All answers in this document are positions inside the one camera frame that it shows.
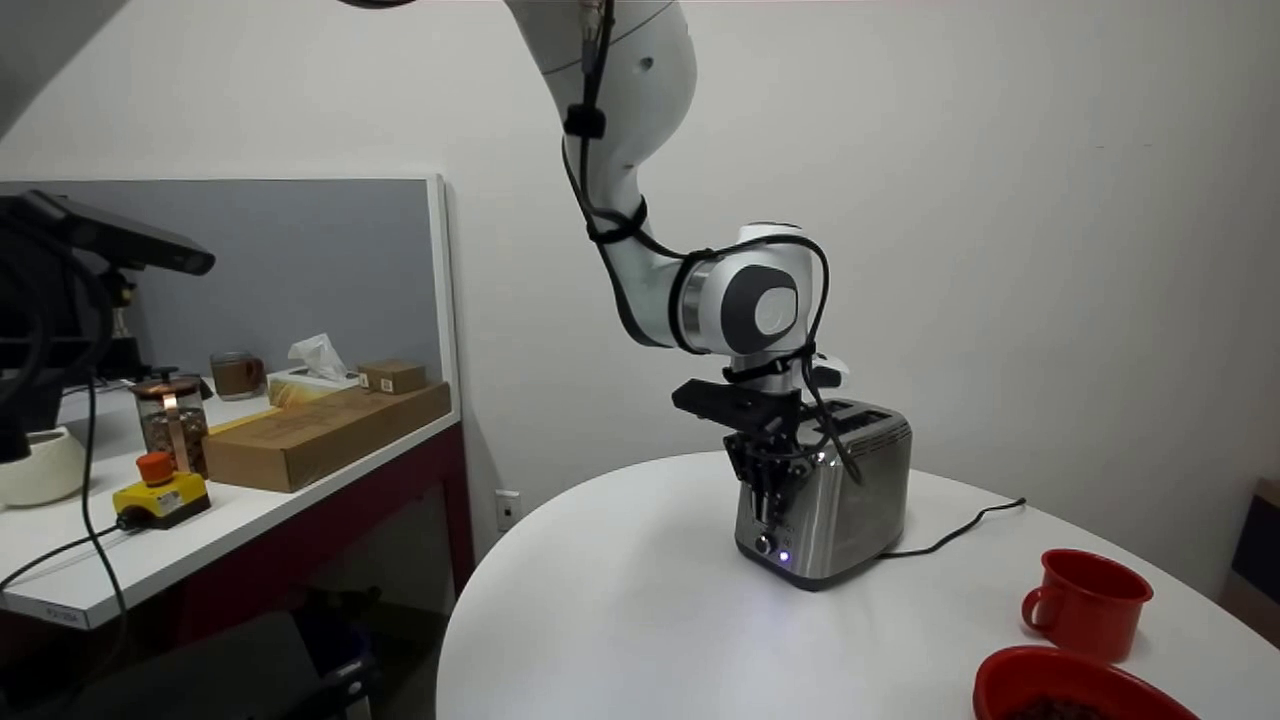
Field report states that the red mug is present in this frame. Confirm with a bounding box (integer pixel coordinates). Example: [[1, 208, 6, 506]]
[[1021, 548, 1155, 665]]

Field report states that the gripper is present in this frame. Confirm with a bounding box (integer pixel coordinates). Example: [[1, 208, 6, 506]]
[[724, 427, 814, 527]]

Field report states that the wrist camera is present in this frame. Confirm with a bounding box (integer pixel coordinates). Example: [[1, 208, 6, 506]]
[[671, 377, 803, 437]]

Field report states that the large flat cardboard box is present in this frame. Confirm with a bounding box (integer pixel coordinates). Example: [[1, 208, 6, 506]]
[[201, 381, 453, 494]]

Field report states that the heap of dark beans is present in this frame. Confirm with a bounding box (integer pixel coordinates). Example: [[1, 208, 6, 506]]
[[1000, 696, 1113, 720]]

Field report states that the white round pot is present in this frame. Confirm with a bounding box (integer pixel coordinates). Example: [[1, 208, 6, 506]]
[[0, 427, 90, 509]]

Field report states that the camera on mount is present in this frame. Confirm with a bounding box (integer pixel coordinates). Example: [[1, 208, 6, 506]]
[[0, 189, 217, 464]]

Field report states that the yellow emergency stop button box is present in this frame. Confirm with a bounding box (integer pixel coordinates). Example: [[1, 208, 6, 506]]
[[112, 451, 213, 532]]

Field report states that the small cardboard box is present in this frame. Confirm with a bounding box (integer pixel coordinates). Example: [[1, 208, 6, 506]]
[[356, 359, 430, 396]]

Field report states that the tissue box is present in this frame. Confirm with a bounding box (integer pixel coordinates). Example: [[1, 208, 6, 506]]
[[265, 333, 362, 410]]

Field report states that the glass french press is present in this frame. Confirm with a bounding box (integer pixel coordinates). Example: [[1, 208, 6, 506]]
[[131, 371, 210, 479]]

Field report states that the white desk with red legs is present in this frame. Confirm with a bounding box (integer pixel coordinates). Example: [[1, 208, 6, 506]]
[[0, 376, 477, 651]]

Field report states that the black toaster cable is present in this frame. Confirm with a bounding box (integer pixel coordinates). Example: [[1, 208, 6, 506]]
[[880, 497, 1028, 560]]

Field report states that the red bowl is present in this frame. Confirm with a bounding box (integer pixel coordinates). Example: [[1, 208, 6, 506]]
[[972, 645, 1203, 720]]

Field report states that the grey partition panel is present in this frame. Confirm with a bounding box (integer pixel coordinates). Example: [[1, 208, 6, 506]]
[[0, 177, 462, 421]]

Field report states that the glass mug with brown drink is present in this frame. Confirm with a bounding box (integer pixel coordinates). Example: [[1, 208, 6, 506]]
[[209, 351, 268, 402]]

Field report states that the silver toaster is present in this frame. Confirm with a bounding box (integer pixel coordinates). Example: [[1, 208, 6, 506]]
[[733, 398, 913, 592]]

